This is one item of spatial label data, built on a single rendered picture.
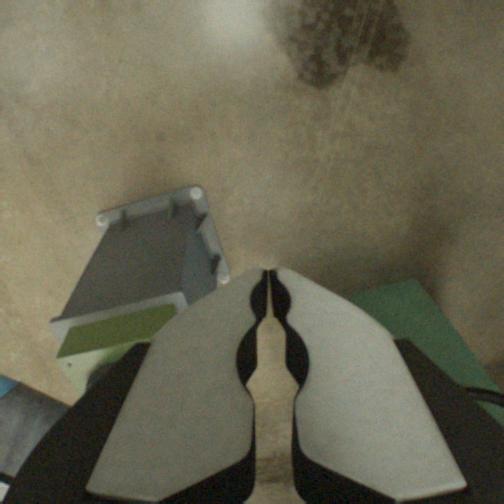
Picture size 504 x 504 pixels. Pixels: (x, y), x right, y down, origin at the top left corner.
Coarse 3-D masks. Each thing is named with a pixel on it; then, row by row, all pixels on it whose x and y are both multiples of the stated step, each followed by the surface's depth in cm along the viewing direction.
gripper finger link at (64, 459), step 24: (120, 360) 9; (96, 384) 8; (120, 384) 8; (72, 408) 7; (96, 408) 7; (120, 408) 7; (48, 432) 7; (72, 432) 7; (96, 432) 7; (48, 456) 6; (72, 456) 6; (96, 456) 6; (24, 480) 6; (48, 480) 6; (72, 480) 6
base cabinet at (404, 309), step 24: (384, 288) 146; (408, 288) 142; (384, 312) 134; (408, 312) 131; (432, 312) 128; (408, 336) 121; (432, 336) 119; (456, 336) 116; (432, 360) 111; (456, 360) 108; (480, 384) 98
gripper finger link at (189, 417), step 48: (240, 288) 11; (192, 336) 9; (240, 336) 9; (144, 384) 8; (192, 384) 8; (240, 384) 8; (144, 432) 7; (192, 432) 7; (240, 432) 7; (96, 480) 6; (144, 480) 6; (192, 480) 6; (240, 480) 7
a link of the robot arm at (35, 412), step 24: (0, 384) 52; (24, 384) 56; (0, 408) 49; (24, 408) 51; (48, 408) 54; (0, 432) 47; (24, 432) 49; (0, 456) 45; (24, 456) 47; (0, 480) 43
